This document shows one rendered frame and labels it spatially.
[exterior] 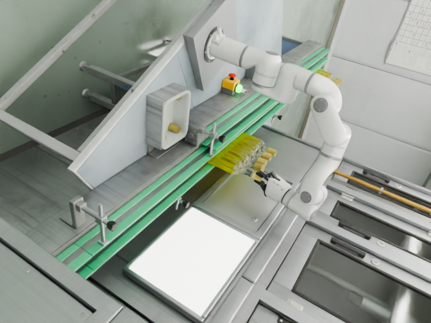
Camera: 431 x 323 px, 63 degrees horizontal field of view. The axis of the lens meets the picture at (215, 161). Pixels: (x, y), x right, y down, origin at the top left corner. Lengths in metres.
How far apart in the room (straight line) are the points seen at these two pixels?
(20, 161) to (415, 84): 6.67
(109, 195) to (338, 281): 0.94
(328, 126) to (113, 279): 0.93
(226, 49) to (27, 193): 1.05
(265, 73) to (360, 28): 5.94
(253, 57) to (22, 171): 1.16
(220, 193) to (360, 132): 6.43
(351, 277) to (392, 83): 6.15
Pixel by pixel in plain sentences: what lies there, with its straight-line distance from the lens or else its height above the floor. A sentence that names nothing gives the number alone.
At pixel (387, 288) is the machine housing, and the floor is 1.82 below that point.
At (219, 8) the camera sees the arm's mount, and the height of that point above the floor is 0.80.
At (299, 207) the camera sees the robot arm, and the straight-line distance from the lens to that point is 1.47.
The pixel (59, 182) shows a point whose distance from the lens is 1.75.
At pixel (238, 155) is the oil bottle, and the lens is 1.64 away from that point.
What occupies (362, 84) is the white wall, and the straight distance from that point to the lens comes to 7.57.
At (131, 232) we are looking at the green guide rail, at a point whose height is 0.95.
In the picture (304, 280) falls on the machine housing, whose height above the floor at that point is 1.54.
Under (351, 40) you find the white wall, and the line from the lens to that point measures 7.42.
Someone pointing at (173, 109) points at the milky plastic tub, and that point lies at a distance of 1.54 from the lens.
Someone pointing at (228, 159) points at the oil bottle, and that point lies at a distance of 1.61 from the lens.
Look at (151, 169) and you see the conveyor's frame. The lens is 1.45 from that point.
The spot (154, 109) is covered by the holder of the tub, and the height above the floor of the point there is 0.79.
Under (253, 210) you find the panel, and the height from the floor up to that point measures 1.22.
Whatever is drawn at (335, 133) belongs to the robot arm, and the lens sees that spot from 1.31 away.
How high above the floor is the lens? 1.56
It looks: 21 degrees down
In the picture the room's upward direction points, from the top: 115 degrees clockwise
